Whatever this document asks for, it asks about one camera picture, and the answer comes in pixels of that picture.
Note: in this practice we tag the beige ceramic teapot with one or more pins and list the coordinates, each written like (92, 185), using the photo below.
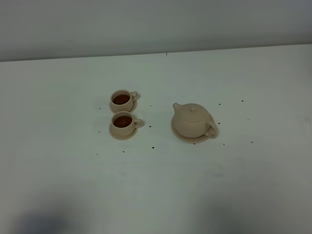
(193, 121)

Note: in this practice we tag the beige teapot saucer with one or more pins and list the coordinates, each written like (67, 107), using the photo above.
(194, 140)

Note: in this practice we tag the far beige cup saucer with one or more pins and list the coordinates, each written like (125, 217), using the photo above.
(133, 108)

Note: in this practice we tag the beige cup saucer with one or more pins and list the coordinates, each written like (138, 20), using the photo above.
(123, 137)
(133, 108)

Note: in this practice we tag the near beige teacup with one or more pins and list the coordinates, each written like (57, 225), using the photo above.
(124, 123)

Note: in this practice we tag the beige teacup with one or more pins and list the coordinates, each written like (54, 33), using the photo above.
(124, 123)
(122, 100)

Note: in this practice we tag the far beige teacup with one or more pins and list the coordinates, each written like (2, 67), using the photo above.
(122, 100)

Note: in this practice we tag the near beige cup saucer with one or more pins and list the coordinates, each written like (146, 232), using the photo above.
(123, 137)

